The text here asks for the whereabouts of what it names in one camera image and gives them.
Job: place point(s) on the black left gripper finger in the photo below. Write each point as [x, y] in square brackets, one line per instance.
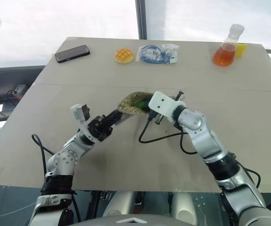
[116, 120]
[112, 115]

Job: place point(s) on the glass flask with orange liquid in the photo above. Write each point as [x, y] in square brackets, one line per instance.
[226, 53]

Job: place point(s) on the silver rounded robot leg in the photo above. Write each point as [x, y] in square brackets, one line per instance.
[184, 205]
[118, 203]

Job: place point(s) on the silver robot torso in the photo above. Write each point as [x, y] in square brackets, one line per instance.
[130, 220]

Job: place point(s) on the small white and red device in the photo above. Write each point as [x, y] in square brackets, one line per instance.
[19, 89]

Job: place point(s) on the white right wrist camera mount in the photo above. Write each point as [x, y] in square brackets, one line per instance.
[161, 103]

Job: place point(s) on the yellow pineapple bun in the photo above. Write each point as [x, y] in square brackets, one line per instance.
[124, 55]

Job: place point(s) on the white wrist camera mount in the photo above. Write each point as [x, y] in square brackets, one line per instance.
[79, 113]
[161, 103]

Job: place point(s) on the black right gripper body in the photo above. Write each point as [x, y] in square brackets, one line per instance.
[158, 120]

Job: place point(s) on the grey plaid pouch dotted lining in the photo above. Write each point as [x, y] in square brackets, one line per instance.
[130, 104]

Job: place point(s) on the green marker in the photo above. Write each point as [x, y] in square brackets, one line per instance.
[141, 103]

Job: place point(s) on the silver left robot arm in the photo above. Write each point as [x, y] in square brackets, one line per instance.
[64, 160]

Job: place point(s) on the black smartphone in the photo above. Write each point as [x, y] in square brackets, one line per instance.
[72, 53]

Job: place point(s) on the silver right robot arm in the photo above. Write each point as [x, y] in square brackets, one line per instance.
[196, 122]

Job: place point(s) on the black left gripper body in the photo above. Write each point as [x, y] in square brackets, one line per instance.
[100, 129]

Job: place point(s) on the dark window frame post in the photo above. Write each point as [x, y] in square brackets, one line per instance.
[141, 18]

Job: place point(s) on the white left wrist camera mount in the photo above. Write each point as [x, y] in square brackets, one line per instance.
[79, 113]

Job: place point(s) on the yellow sponge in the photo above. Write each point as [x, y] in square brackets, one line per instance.
[241, 50]

